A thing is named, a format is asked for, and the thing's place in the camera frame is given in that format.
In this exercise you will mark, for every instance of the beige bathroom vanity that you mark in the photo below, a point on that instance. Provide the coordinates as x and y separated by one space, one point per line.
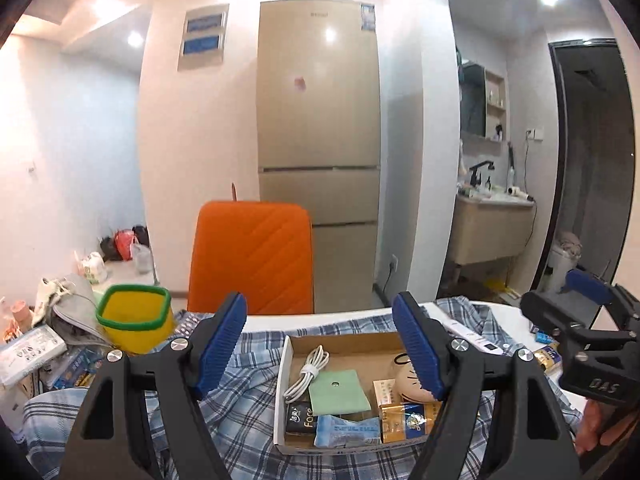
488 230

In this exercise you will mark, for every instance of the wall electrical panel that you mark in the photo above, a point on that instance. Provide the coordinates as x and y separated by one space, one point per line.
203 37

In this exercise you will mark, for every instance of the red plastic bag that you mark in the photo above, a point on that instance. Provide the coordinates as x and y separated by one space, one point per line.
123 240

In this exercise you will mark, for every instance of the gold blue cigarette pack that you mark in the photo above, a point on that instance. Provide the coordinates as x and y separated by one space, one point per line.
407 421

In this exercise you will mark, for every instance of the white hair dryer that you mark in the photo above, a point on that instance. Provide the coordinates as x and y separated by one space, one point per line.
518 193

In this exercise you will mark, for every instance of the green cloth pouch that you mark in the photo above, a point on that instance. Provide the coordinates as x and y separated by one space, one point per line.
338 393

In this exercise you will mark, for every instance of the orange chair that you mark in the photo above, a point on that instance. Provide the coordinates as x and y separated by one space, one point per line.
261 250

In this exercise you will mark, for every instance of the bathroom mirror cabinet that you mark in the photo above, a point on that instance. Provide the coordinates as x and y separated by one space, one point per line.
483 111

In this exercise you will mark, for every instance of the small black box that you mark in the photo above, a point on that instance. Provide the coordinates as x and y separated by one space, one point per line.
300 420

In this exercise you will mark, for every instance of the blue plaid shirt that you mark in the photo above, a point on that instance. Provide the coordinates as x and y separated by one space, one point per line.
239 414

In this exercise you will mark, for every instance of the beige refrigerator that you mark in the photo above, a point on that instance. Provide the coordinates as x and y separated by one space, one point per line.
318 135

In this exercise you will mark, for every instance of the open cardboard box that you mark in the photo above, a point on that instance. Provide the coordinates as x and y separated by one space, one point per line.
373 356

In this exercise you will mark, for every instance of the yellow green container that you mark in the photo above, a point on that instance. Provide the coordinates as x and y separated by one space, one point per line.
136 318

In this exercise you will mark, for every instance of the person's right hand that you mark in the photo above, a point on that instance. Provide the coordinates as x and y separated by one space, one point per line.
591 432

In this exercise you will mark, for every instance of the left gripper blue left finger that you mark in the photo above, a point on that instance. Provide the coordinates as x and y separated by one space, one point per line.
111 437

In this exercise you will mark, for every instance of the blue tissue packet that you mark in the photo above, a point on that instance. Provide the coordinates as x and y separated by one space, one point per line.
337 432

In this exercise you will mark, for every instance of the gold cigarette pack on table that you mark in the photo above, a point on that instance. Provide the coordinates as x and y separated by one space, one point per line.
548 358

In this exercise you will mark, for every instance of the blue purple packets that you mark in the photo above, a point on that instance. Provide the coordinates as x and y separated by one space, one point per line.
541 337

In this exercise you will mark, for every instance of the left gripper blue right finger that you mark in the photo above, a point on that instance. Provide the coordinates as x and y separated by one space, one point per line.
528 436

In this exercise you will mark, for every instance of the white remote control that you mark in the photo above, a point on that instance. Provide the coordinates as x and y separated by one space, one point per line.
474 339

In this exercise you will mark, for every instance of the cream red cigarette pack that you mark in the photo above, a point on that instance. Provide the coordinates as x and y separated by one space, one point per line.
385 392

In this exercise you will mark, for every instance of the black faucet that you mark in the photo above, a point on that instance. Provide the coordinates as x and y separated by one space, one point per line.
476 178

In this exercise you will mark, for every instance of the white trash bin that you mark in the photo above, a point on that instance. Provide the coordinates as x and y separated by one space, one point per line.
564 255

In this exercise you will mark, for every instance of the beige round vented disc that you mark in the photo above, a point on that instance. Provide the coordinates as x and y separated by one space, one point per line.
408 386

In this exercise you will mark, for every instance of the beige bag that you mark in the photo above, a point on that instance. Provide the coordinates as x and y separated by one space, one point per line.
69 302

